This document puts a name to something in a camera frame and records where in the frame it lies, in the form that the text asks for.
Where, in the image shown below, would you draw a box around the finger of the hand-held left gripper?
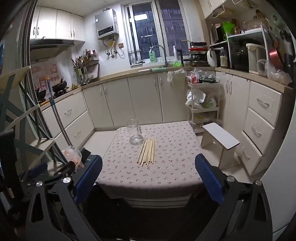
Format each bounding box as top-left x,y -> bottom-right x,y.
57,148 -> 91,181
21,162 -> 61,186

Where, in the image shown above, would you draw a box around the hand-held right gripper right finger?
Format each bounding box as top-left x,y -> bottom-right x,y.
195,153 -> 273,241

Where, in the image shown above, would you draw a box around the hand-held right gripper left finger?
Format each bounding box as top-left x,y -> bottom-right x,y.
25,155 -> 103,241

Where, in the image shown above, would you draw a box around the bunch of wooden chopsticks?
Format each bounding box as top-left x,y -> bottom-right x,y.
136,138 -> 156,166

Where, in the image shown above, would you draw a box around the clear glass jar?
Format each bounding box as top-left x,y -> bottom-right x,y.
126,119 -> 142,145

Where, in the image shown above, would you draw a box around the plastic bag with orange contents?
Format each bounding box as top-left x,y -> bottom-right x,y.
61,146 -> 82,168

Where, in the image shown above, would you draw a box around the white cabinet drawer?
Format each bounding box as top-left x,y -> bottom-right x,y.
42,91 -> 87,129
248,81 -> 282,127
55,111 -> 95,149
244,108 -> 275,153
240,131 -> 264,175

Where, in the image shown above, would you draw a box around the white low stool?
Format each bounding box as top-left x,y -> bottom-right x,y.
201,122 -> 240,169

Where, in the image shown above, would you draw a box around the cherry print tablecloth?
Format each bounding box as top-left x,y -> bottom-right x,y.
95,120 -> 205,193

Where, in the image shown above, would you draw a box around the teal folding rack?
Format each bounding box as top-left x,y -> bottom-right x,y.
0,66 -> 56,163

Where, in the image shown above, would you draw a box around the black frying pan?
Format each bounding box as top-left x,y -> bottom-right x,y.
35,88 -> 47,101

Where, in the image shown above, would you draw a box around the black wok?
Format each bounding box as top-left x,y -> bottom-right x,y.
52,77 -> 68,93

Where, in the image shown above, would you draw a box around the white plastic bags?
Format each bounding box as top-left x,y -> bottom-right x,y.
186,89 -> 216,109

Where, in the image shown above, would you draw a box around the white base cabinet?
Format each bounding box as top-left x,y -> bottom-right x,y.
215,71 -> 250,132
82,71 -> 192,127

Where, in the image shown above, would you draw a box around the metal utensil holder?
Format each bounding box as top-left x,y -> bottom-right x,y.
74,67 -> 90,85

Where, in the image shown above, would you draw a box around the white trolley rack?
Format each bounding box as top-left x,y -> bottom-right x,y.
186,80 -> 223,130

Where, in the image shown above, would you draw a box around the white hanging plastic bag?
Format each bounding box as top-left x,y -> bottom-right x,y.
167,70 -> 186,88

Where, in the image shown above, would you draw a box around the grey range hood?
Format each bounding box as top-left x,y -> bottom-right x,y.
29,39 -> 74,62

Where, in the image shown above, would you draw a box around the white rice cooker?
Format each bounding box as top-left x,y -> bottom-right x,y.
207,49 -> 218,67

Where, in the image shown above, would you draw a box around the clear plastic bottle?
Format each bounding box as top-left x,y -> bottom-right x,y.
220,47 -> 228,68

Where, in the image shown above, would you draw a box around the clear plastic bag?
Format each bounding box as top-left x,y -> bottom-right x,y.
257,59 -> 292,85

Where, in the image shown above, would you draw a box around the stack of cooking pots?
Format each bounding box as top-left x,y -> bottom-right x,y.
188,42 -> 208,66

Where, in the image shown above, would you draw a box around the black microwave oven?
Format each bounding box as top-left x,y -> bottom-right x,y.
229,39 -> 250,71

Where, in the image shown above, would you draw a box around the chrome sink faucet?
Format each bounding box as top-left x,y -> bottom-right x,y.
150,45 -> 168,68

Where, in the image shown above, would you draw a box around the white electric water boiler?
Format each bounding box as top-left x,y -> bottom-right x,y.
245,43 -> 266,73

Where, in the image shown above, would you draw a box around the red hanging pot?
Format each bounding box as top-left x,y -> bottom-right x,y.
268,47 -> 283,70

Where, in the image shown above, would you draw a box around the white counter shelf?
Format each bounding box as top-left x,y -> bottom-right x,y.
227,24 -> 272,72

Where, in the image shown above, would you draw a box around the green shopping bag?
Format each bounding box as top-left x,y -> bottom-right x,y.
222,21 -> 235,34

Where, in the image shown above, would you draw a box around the barred kitchen window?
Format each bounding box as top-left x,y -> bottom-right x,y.
124,0 -> 192,63

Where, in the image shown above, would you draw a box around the metal mop handle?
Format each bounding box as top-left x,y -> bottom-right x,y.
46,75 -> 71,146

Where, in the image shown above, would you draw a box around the pink patterned wall sticker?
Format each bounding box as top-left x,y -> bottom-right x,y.
30,62 -> 58,92

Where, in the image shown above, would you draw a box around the wall spice rack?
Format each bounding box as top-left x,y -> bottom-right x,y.
70,49 -> 100,86

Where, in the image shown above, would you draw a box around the grey door frame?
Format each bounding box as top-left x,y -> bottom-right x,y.
13,0 -> 50,144

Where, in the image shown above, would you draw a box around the metal heater hoses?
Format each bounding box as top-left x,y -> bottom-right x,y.
104,39 -> 125,57

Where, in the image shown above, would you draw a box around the white wall cabinet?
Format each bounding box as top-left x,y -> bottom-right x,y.
199,0 -> 227,19
29,6 -> 86,42

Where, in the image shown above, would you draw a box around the silver wall water heater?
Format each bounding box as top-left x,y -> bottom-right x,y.
95,9 -> 119,40

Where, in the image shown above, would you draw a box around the white wire basket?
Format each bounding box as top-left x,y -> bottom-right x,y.
211,6 -> 232,19

